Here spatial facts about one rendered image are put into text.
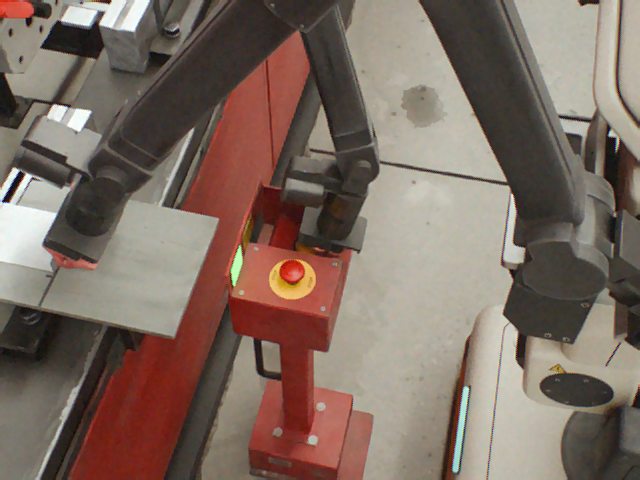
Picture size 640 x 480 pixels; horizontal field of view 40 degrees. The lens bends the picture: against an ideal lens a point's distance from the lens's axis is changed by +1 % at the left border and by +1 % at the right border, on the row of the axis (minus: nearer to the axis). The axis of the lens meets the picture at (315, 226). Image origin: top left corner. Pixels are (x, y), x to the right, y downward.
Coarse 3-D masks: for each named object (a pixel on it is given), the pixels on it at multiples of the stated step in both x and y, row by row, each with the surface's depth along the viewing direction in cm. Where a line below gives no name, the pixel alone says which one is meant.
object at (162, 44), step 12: (180, 0) 154; (192, 0) 154; (204, 0) 155; (168, 12) 153; (180, 12) 152; (192, 12) 152; (204, 12) 155; (180, 24) 151; (192, 24) 151; (156, 36) 149; (168, 36) 149; (180, 36) 149; (156, 48) 147; (168, 48) 147; (156, 60) 149; (168, 60) 148
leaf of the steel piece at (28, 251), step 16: (16, 208) 116; (0, 224) 115; (16, 224) 115; (32, 224) 115; (48, 224) 115; (0, 240) 113; (16, 240) 113; (32, 240) 113; (0, 256) 112; (16, 256) 112; (32, 256) 112; (48, 256) 112
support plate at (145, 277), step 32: (32, 192) 118; (64, 192) 118; (128, 224) 115; (160, 224) 115; (192, 224) 115; (128, 256) 112; (160, 256) 112; (192, 256) 112; (0, 288) 109; (32, 288) 109; (64, 288) 109; (96, 288) 109; (128, 288) 109; (160, 288) 109; (192, 288) 110; (96, 320) 107; (128, 320) 107; (160, 320) 107
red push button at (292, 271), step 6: (282, 264) 134; (288, 264) 134; (294, 264) 134; (300, 264) 134; (282, 270) 134; (288, 270) 133; (294, 270) 133; (300, 270) 133; (282, 276) 133; (288, 276) 133; (294, 276) 133; (300, 276) 133; (288, 282) 135; (294, 282) 133
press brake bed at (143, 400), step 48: (288, 48) 199; (240, 96) 166; (288, 96) 209; (240, 144) 173; (288, 144) 248; (192, 192) 148; (240, 192) 181; (144, 336) 138; (192, 336) 167; (240, 336) 215; (96, 384) 122; (144, 384) 143; (192, 384) 175; (96, 432) 125; (144, 432) 149; (192, 432) 199
